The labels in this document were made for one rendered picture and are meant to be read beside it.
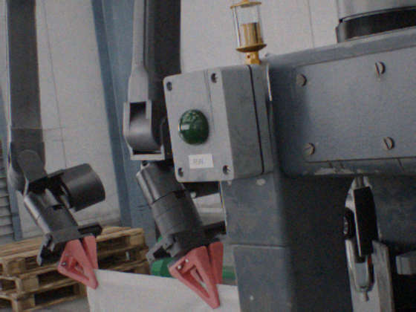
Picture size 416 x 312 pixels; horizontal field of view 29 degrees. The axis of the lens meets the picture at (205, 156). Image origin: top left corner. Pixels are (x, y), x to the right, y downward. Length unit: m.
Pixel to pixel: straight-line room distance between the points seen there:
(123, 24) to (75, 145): 1.48
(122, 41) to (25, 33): 7.81
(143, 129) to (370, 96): 0.50
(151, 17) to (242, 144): 0.45
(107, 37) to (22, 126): 8.30
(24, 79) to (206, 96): 0.82
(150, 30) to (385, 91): 0.53
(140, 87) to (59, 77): 8.26
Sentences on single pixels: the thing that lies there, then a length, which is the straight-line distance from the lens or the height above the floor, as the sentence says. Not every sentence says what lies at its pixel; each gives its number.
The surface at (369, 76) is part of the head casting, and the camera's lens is 0.60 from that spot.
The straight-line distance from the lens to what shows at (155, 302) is 1.15.
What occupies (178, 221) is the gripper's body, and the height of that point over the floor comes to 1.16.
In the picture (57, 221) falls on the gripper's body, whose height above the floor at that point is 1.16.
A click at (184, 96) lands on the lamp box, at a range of 0.67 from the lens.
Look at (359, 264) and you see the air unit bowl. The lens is 0.91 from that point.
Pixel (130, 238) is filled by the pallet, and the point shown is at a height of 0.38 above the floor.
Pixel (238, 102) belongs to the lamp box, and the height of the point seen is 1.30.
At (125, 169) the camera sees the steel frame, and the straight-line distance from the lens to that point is 9.63.
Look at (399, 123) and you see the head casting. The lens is 0.58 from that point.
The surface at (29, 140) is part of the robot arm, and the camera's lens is 1.38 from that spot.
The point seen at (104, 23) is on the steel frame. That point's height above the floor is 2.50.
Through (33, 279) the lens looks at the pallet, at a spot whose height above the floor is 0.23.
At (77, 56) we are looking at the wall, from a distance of 9.48.
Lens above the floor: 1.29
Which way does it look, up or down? 3 degrees down
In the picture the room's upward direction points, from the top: 7 degrees counter-clockwise
